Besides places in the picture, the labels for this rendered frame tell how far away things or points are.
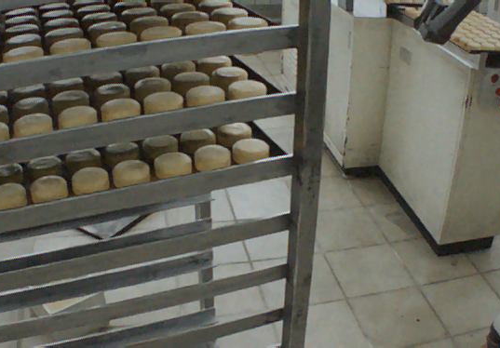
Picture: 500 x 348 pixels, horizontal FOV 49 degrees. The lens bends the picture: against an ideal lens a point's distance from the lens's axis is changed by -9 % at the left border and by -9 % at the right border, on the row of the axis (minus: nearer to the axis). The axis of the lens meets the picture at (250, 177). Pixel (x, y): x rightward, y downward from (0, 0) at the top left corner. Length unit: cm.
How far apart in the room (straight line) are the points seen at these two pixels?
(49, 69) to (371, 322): 167
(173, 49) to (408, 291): 175
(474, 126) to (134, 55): 168
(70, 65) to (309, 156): 33
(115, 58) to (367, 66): 210
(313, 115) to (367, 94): 200
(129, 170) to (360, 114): 207
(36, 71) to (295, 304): 52
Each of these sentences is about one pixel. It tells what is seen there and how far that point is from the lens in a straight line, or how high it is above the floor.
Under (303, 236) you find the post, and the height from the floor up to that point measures 95.
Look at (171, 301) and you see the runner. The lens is 85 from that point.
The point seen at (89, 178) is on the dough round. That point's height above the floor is 106.
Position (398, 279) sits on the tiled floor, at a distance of 232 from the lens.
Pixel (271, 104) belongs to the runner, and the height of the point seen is 114.
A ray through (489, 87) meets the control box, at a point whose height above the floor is 78.
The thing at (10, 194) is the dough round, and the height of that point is 106.
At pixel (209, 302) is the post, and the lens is 147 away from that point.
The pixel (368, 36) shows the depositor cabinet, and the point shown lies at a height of 75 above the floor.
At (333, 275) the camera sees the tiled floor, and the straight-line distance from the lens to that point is 230.
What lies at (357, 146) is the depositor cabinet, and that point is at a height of 20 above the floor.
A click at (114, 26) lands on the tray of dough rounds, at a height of 124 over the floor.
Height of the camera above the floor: 143
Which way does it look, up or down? 29 degrees down
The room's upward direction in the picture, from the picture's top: 1 degrees clockwise
